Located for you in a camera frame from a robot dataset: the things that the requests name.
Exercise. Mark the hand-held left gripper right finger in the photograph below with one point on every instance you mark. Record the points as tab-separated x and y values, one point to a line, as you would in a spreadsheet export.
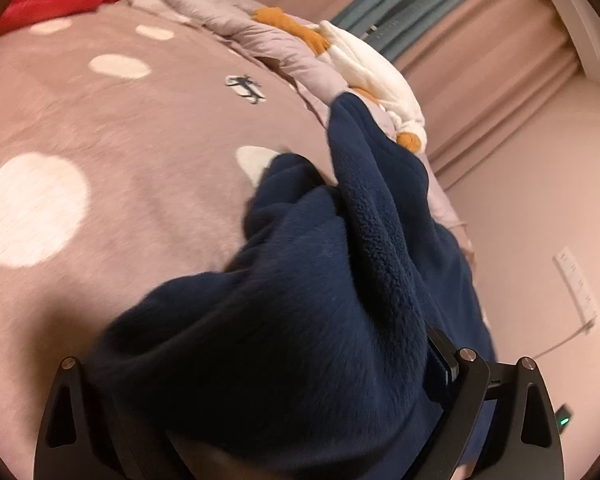
467	385

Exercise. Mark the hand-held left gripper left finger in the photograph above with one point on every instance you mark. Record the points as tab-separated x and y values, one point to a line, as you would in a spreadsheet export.
87	430

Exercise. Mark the navy fleece jacket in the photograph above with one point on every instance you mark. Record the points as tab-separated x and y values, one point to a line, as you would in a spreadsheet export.
305	285

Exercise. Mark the white power strip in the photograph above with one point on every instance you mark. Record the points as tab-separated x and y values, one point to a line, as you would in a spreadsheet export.
577	285

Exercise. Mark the polka dot bedsheet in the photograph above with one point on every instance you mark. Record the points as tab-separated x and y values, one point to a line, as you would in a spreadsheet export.
130	135

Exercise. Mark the white goose plush toy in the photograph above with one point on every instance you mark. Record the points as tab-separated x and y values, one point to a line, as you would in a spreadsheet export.
375	75

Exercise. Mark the blue curtain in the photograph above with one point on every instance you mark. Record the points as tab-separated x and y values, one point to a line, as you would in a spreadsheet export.
420	0

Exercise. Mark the grey quilt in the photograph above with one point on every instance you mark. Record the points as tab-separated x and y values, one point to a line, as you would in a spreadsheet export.
280	40

